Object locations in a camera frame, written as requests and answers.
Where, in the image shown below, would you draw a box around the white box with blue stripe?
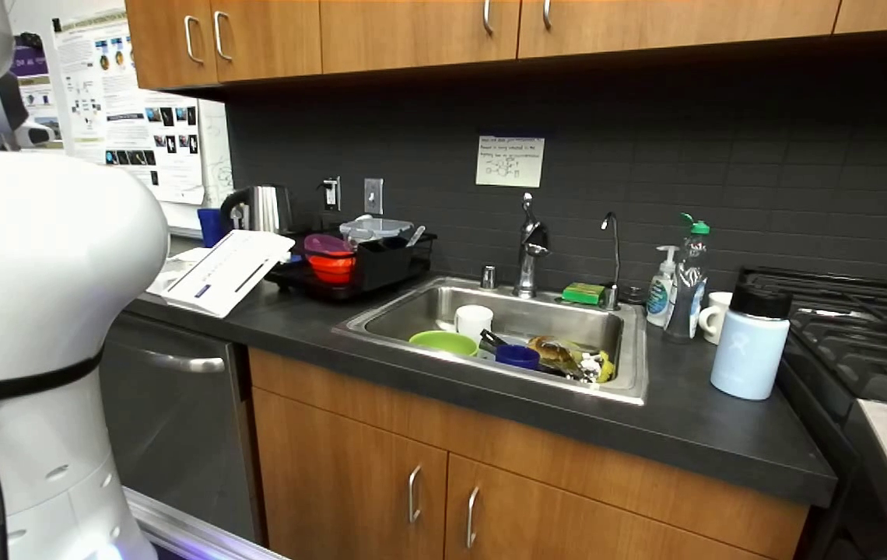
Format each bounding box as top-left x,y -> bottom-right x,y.
142,227 -> 298,321

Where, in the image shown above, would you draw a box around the white mug with black tag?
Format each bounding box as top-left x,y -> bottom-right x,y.
453,302 -> 498,344

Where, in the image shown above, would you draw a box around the black dish rack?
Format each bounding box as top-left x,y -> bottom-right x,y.
266,230 -> 440,304

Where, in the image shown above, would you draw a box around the green plastic bowl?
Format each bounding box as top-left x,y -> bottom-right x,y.
406,325 -> 484,364

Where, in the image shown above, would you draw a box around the clear plastic container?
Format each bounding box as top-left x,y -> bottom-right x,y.
335,211 -> 430,249

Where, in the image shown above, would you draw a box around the chrome kitchen faucet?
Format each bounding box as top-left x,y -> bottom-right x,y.
514,190 -> 553,302

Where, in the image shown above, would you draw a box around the blue dish item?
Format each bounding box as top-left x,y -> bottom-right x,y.
478,329 -> 545,374

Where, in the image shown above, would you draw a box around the red bowl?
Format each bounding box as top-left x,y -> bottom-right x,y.
298,230 -> 360,288

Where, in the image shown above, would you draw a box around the green sponge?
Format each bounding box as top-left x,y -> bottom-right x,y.
560,280 -> 611,310

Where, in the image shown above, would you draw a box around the yellow brown sink clutter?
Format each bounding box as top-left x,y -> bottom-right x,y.
532,337 -> 624,390

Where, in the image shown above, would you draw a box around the thin gooseneck water tap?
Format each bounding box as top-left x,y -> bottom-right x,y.
596,211 -> 627,308

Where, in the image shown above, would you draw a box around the steel electric kettle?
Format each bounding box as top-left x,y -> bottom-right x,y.
221,182 -> 283,237

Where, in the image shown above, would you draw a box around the stainless steel sink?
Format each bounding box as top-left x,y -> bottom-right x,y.
329,275 -> 653,409

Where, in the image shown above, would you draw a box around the clear hand soap dispenser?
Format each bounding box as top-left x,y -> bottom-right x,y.
644,243 -> 686,333

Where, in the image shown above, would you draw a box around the wooden lower cabinet door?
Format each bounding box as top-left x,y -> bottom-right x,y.
442,449 -> 773,560
249,387 -> 453,560

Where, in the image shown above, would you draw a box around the blue plastic cup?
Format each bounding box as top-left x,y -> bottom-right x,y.
197,201 -> 235,249

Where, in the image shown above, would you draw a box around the dish soap bottle green cap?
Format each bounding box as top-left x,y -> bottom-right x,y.
668,211 -> 715,341

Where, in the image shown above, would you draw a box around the wooden upper cabinet row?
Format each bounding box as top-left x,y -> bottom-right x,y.
124,0 -> 887,92

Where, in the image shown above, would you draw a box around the plain white mug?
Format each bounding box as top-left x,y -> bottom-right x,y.
697,288 -> 735,347

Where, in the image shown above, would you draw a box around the stainless steel dishwasher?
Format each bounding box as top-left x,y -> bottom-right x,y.
98,308 -> 266,542

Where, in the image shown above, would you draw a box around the black gas stove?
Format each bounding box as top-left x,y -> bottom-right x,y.
735,261 -> 887,560

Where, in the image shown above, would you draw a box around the white light switch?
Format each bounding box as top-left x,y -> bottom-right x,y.
360,175 -> 385,219

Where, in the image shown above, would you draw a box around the white paper wall note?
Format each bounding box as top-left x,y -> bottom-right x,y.
473,132 -> 548,194

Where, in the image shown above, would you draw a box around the white wall outlet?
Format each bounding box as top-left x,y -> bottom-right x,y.
322,175 -> 346,213

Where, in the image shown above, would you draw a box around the wall posters with pictures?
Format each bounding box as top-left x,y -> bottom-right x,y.
11,9 -> 236,211

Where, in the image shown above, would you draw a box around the aluminium frame rail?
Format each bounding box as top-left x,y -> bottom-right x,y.
124,486 -> 291,560

